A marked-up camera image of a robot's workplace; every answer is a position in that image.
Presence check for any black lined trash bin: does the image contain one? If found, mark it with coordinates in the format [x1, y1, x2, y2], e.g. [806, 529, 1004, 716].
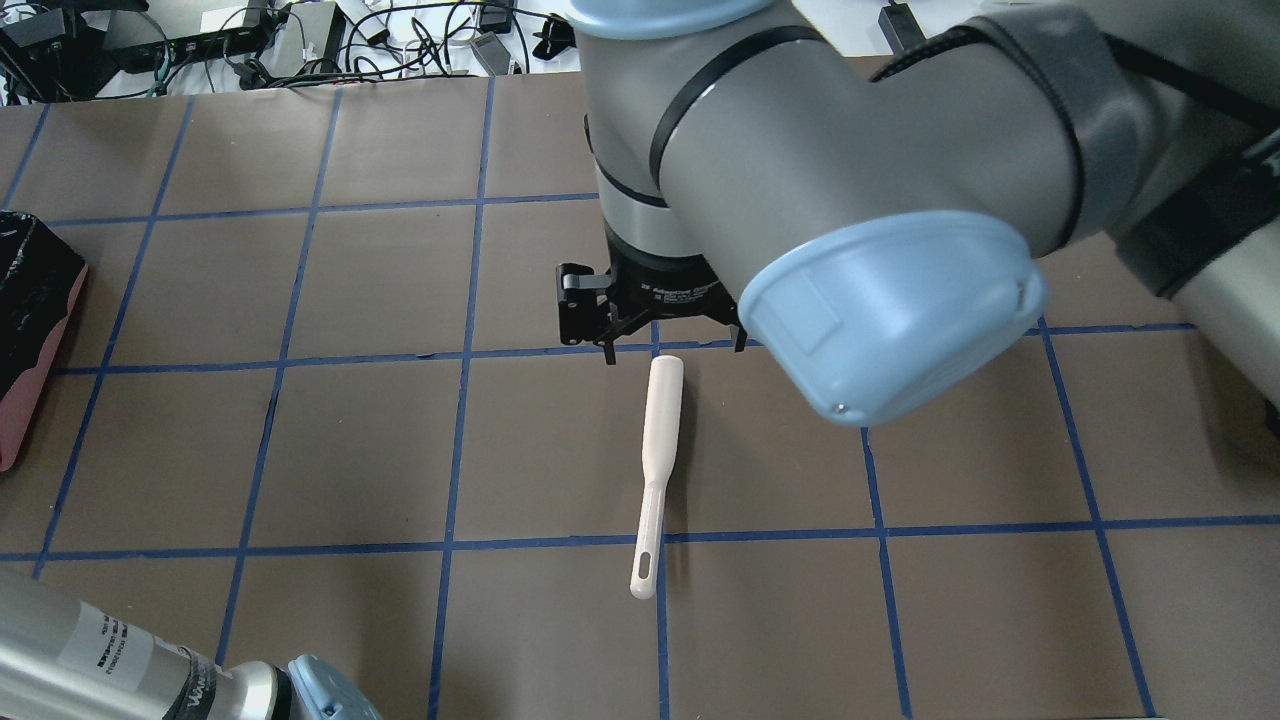
[1, 211, 88, 471]

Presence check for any white hand brush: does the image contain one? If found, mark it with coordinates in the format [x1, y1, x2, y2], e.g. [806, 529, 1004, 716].
[628, 355, 684, 600]

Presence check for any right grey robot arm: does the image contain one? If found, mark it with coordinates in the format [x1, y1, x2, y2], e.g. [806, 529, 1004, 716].
[557, 1, 1277, 427]

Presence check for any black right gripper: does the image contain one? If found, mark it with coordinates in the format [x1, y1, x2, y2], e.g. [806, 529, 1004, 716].
[556, 225, 749, 365]

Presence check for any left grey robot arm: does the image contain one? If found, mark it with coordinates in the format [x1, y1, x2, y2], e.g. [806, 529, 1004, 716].
[1, 570, 379, 719]

